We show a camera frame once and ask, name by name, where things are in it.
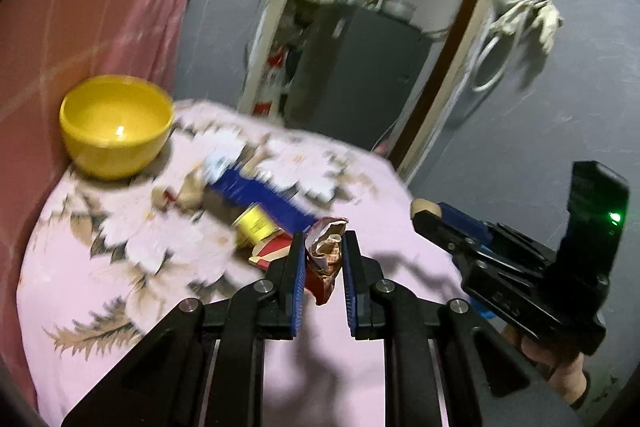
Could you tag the grey appliance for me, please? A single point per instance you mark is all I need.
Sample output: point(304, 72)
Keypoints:
point(365, 72)

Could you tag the yellow bowl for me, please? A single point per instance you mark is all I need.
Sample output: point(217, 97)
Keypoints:
point(115, 147)

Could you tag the door frame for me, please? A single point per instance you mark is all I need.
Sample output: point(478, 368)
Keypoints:
point(467, 32)

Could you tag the pink floral blanket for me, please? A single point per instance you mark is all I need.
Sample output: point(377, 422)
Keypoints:
point(150, 302)

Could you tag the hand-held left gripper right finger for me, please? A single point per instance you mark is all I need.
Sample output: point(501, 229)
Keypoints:
point(350, 287)

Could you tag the blue wrapper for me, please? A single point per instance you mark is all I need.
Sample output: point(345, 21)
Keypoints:
point(260, 198)

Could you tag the pink towel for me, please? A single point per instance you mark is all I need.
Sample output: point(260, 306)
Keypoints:
point(90, 7)

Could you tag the small yellow container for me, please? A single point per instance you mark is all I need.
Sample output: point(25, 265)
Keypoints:
point(252, 224)

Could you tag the red and white packet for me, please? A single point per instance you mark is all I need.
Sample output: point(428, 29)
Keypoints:
point(270, 253)

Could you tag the red silver wrapper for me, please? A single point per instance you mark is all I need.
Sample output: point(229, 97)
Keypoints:
point(325, 259)

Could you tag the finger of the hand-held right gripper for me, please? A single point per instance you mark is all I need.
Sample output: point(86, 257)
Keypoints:
point(467, 222)
point(442, 237)

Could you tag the person's right hand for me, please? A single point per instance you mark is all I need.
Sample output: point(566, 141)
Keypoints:
point(555, 367)

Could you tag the pale rubber gloves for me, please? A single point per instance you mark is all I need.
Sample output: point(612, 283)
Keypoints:
point(547, 19)

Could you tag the red and white bag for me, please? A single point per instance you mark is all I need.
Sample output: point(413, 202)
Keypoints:
point(272, 82)

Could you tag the metal pot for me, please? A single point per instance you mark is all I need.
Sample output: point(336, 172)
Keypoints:
point(398, 8)

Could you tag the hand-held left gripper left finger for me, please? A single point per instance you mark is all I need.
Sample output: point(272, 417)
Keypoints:
point(295, 287)

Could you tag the brown crumpled scrap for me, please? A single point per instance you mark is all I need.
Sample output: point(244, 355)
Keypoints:
point(187, 193)

